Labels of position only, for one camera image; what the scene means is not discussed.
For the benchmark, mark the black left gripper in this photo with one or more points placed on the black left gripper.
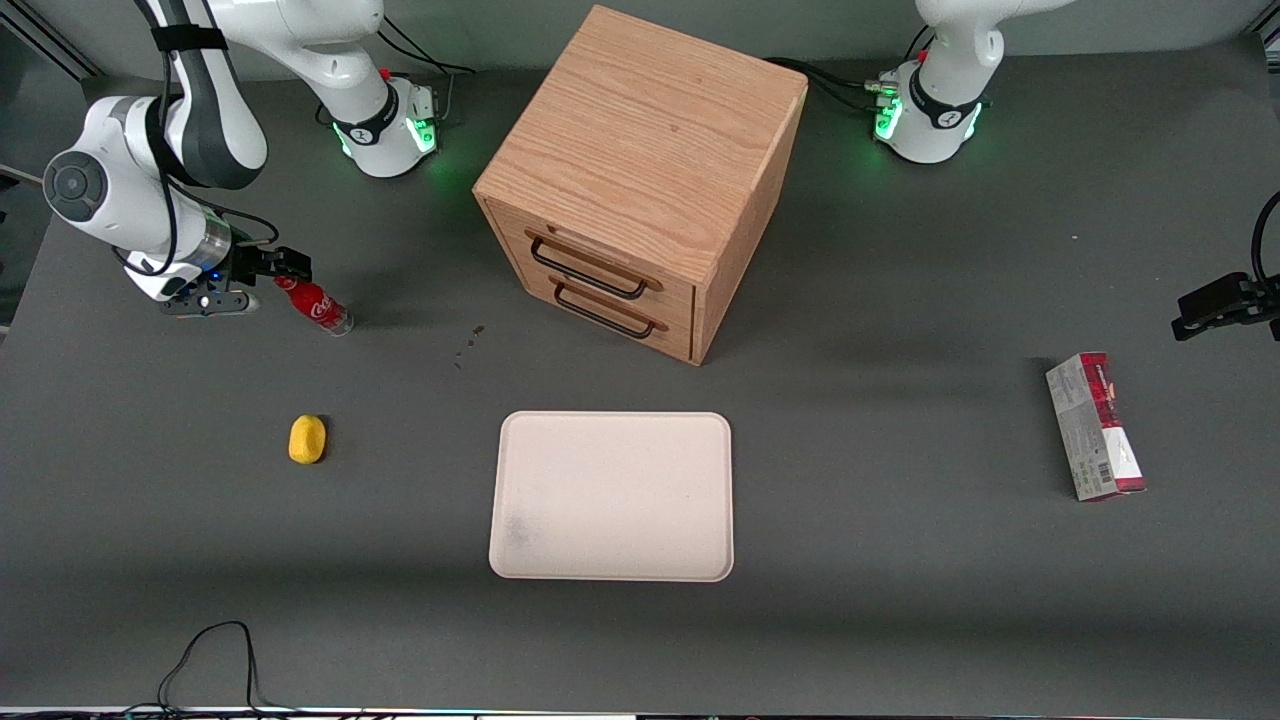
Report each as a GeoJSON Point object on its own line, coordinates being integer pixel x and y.
{"type": "Point", "coordinates": [1243, 296]}

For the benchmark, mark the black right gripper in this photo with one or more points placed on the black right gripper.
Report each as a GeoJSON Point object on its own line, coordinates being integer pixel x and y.
{"type": "Point", "coordinates": [247, 264]}

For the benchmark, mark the red coke bottle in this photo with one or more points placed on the red coke bottle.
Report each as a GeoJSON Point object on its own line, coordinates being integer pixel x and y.
{"type": "Point", "coordinates": [322, 308]}

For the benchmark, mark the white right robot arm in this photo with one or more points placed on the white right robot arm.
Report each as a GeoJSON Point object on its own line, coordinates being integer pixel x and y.
{"type": "Point", "coordinates": [300, 40]}

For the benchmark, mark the beige plastic tray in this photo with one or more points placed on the beige plastic tray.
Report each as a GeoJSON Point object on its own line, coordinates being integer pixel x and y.
{"type": "Point", "coordinates": [612, 495]}

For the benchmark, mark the red grey cardboard box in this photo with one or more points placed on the red grey cardboard box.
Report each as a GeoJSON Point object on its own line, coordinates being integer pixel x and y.
{"type": "Point", "coordinates": [1095, 425]}

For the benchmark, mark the yellow sponge toy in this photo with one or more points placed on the yellow sponge toy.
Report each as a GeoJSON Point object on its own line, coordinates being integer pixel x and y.
{"type": "Point", "coordinates": [307, 439]}

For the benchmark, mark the wooden drawer front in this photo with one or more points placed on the wooden drawer front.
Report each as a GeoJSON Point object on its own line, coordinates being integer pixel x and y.
{"type": "Point", "coordinates": [640, 325]}
{"type": "Point", "coordinates": [600, 262]}

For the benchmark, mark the wooden drawer cabinet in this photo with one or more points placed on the wooden drawer cabinet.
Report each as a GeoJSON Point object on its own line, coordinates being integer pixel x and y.
{"type": "Point", "coordinates": [640, 130]}

